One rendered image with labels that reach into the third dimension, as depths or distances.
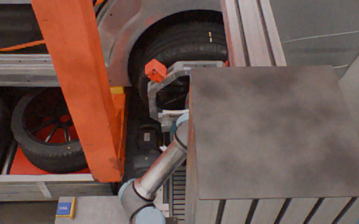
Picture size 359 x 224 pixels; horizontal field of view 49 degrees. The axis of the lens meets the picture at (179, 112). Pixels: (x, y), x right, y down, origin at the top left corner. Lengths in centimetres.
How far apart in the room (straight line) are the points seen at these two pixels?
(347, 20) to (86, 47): 134
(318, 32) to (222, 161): 170
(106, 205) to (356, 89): 236
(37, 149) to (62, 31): 123
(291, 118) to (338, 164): 10
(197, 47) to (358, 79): 209
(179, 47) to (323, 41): 78
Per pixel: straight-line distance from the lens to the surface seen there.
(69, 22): 140
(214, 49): 198
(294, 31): 216
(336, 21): 219
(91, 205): 232
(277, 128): 61
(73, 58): 151
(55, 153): 248
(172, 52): 199
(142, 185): 162
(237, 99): 64
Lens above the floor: 251
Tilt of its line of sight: 52 degrees down
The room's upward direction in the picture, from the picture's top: straight up
